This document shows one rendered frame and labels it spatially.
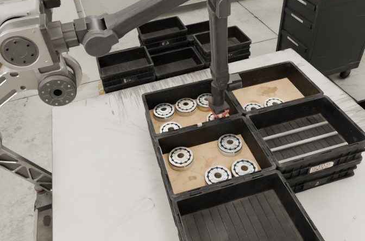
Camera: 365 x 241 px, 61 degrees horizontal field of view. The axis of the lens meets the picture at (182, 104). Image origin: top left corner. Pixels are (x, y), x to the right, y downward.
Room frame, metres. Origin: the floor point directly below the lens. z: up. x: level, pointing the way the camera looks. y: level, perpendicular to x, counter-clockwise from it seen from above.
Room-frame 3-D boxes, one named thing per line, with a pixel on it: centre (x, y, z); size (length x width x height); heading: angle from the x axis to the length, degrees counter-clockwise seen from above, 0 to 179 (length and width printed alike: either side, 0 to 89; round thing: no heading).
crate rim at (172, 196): (0.78, -0.10, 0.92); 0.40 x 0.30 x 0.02; 102
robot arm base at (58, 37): (0.81, 0.32, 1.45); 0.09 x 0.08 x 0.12; 15
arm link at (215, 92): (1.02, -0.16, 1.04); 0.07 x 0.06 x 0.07; 105
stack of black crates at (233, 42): (2.23, -0.36, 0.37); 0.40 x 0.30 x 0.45; 105
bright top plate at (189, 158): (0.83, 0.03, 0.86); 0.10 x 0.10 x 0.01
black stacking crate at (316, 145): (0.86, -0.49, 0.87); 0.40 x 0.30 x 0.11; 102
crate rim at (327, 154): (0.86, -0.49, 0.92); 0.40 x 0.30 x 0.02; 102
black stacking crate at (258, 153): (0.78, -0.10, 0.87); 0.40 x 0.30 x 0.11; 102
